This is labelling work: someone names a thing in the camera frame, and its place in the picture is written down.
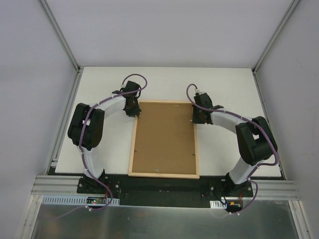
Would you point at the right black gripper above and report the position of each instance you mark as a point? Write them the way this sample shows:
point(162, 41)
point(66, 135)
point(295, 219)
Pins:
point(199, 116)

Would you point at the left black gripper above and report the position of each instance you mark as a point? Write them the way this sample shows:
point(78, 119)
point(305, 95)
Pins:
point(133, 109)

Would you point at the brown backing board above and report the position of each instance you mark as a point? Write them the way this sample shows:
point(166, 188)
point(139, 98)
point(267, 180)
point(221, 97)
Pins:
point(164, 137)

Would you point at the light wooden picture frame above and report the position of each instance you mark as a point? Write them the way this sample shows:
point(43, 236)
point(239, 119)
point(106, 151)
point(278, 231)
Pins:
point(132, 149)

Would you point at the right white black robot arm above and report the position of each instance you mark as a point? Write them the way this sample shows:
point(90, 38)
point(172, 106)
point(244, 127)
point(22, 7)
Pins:
point(255, 140)

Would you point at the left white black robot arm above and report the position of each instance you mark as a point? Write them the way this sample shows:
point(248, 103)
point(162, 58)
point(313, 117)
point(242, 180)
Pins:
point(87, 124)

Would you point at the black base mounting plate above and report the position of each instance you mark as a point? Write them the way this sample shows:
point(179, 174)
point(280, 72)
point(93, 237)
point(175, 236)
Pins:
point(163, 192)

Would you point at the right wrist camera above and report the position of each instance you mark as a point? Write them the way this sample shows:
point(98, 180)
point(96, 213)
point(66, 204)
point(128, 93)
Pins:
point(199, 92)

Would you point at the right white cable duct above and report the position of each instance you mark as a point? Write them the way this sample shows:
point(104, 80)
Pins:
point(217, 205)

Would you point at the white cable duct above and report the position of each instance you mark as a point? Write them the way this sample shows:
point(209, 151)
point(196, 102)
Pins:
point(79, 200)
point(217, 205)

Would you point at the left aluminium corner post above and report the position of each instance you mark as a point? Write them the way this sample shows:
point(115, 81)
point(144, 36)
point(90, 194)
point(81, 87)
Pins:
point(59, 34)

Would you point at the aluminium corner post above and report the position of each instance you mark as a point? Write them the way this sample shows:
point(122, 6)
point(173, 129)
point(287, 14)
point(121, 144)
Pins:
point(276, 34)
point(59, 34)

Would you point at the aluminium front rail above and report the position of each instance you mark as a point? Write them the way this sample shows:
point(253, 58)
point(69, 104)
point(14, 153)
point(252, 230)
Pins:
point(55, 185)

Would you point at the left white cable duct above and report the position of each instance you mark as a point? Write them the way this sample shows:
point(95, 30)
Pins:
point(79, 200)

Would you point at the right aluminium corner post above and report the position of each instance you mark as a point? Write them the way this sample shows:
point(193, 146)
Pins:
point(276, 34)

